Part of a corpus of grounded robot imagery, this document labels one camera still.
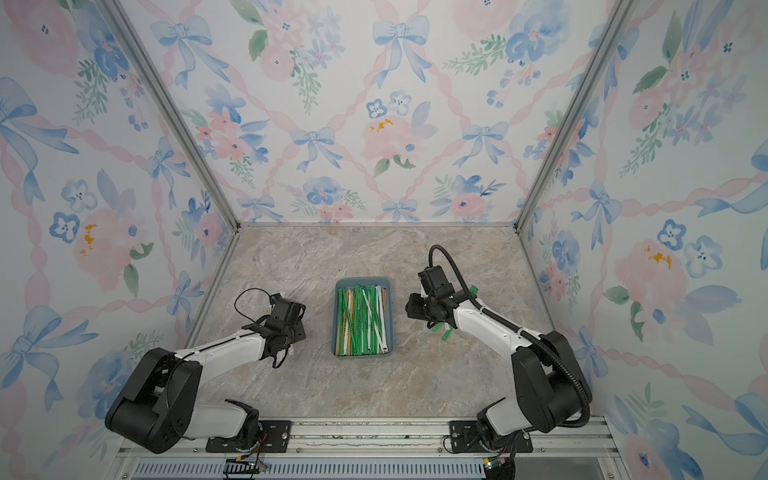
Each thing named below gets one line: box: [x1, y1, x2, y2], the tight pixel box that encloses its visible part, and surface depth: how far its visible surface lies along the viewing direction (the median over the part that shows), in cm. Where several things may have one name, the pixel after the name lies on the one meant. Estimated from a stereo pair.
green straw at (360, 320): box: [352, 285, 368, 356], surface depth 94 cm
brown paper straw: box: [335, 288, 348, 355], surface depth 94 cm
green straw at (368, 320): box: [358, 285, 379, 355], surface depth 95 cm
